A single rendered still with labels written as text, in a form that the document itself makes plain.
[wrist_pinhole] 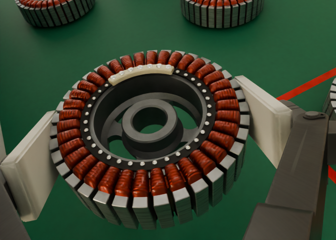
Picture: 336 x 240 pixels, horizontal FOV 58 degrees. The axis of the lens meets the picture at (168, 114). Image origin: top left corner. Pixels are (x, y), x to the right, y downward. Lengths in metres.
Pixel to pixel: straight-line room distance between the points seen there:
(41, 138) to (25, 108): 0.21
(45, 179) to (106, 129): 0.05
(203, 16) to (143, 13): 0.10
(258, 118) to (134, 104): 0.09
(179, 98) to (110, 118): 0.05
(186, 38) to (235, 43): 0.06
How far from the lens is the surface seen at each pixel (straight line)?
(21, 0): 0.50
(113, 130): 0.19
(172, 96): 0.20
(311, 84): 0.35
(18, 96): 0.40
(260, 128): 0.16
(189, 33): 0.41
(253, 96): 0.16
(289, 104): 0.16
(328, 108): 0.30
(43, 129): 0.17
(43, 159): 0.17
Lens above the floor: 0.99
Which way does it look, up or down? 50 degrees down
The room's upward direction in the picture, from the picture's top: 11 degrees counter-clockwise
